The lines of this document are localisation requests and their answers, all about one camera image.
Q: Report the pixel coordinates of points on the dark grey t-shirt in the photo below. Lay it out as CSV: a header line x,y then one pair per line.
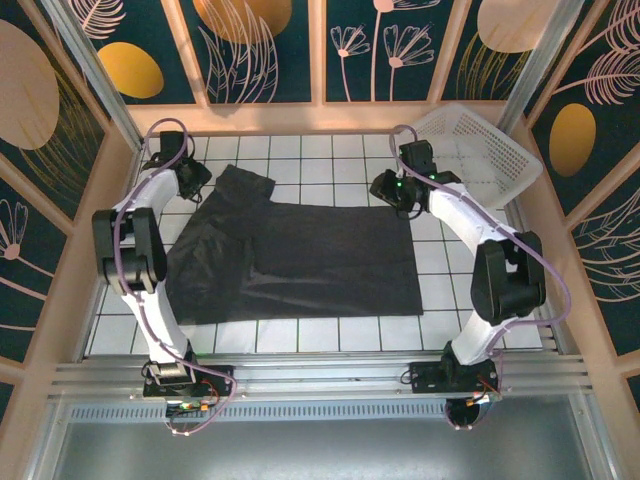
x,y
310,260

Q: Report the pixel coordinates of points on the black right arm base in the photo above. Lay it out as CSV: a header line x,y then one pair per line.
x,y
440,375

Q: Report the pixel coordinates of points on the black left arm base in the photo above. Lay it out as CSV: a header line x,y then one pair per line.
x,y
200,380

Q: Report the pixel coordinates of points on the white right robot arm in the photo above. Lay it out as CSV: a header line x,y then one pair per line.
x,y
500,270

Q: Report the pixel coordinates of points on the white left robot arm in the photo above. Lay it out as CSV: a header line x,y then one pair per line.
x,y
145,260

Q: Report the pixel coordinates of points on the white plastic laundry basket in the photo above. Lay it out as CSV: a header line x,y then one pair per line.
x,y
480,150

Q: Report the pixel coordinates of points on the perforated metal strip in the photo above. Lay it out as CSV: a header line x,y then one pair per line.
x,y
325,411

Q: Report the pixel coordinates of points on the aluminium frame post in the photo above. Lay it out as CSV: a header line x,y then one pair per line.
x,y
537,60
95,70

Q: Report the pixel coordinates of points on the aluminium mounting rail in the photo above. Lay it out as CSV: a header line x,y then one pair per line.
x,y
320,372

